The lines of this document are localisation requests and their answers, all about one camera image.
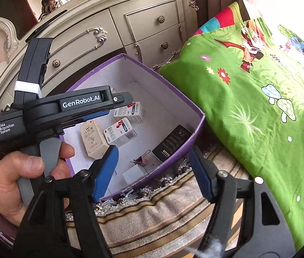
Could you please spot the brown curtain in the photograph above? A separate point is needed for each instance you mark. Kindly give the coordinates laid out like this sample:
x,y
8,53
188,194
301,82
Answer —
x,y
216,0

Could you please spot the white box red print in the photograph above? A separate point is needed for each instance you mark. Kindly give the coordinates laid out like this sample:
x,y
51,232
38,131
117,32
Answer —
x,y
121,133
130,111

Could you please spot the striped beige rug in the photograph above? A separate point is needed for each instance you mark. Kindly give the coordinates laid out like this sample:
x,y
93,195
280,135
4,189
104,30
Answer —
x,y
154,220

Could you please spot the person's left hand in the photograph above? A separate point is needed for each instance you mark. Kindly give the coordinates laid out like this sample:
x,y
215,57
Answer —
x,y
6,182

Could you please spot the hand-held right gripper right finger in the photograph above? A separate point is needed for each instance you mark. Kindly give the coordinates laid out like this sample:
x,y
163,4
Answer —
x,y
201,174

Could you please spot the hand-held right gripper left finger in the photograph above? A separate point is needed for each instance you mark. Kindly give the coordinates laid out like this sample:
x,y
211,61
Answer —
x,y
106,172

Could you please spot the dresser mirror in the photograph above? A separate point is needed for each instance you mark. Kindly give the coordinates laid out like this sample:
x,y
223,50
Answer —
x,y
20,13

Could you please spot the cream ornate dresser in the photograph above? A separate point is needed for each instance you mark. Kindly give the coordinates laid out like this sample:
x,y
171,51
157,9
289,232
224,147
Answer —
x,y
146,21

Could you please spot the purple cardboard box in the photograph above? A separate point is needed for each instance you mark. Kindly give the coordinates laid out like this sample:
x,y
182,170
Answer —
x,y
152,91

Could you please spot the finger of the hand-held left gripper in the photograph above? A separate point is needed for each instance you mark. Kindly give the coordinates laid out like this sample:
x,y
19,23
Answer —
x,y
122,100
87,119

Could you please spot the green cartoon printed blanket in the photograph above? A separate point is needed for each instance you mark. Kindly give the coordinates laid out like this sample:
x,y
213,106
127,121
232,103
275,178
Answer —
x,y
248,139

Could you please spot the cream box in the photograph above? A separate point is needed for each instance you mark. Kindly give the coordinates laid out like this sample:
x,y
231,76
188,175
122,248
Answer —
x,y
94,139

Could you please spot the black box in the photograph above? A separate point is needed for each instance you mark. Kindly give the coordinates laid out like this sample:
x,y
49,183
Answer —
x,y
172,142

